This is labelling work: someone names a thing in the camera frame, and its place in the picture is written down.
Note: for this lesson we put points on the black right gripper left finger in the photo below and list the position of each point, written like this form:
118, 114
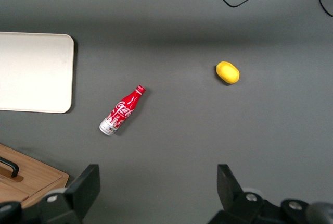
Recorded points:
83, 187

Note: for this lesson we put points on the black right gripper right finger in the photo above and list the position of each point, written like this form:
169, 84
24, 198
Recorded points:
231, 195

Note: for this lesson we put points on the wooden drawer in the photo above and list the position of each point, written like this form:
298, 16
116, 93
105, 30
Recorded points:
39, 170
10, 192

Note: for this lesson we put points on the wooden drawer cabinet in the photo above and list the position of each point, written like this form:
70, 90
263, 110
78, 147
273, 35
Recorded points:
46, 189

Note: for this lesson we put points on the red cola bottle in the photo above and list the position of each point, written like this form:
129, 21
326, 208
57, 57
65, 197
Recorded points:
122, 110

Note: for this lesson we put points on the yellow lemon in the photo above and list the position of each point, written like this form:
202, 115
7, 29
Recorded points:
227, 72

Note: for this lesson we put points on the beige plastic tray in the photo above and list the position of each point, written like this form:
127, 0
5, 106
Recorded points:
33, 73

